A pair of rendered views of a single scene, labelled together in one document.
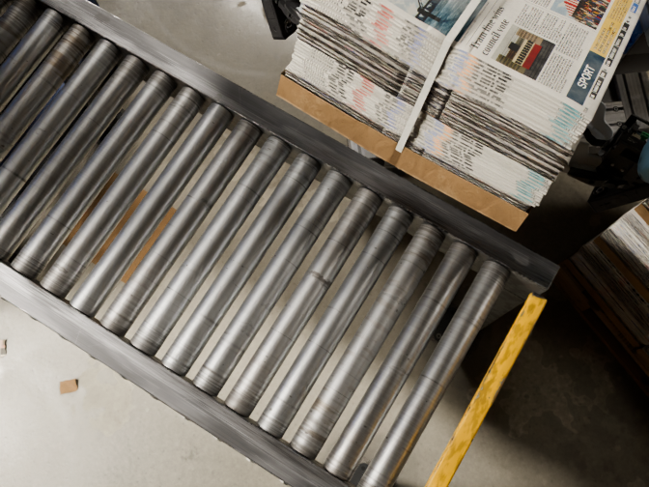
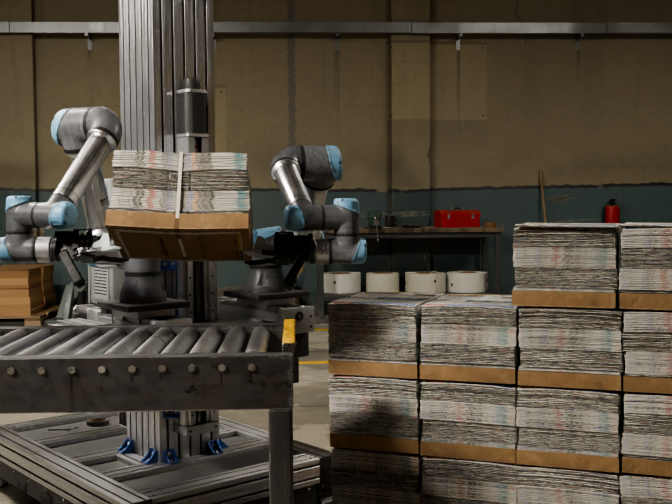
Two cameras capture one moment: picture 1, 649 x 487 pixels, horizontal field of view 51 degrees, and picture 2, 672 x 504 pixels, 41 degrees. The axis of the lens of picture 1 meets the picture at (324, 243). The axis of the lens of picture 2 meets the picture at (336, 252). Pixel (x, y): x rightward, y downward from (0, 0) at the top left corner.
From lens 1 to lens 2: 2.25 m
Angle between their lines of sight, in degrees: 75
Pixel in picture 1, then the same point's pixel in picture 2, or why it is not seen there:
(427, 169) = (194, 219)
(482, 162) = (217, 201)
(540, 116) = (229, 164)
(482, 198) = (225, 219)
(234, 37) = not seen: outside the picture
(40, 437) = not seen: outside the picture
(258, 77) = not seen: outside the picture
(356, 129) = (153, 218)
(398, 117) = (171, 201)
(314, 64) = (123, 197)
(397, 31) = (159, 158)
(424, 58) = (174, 164)
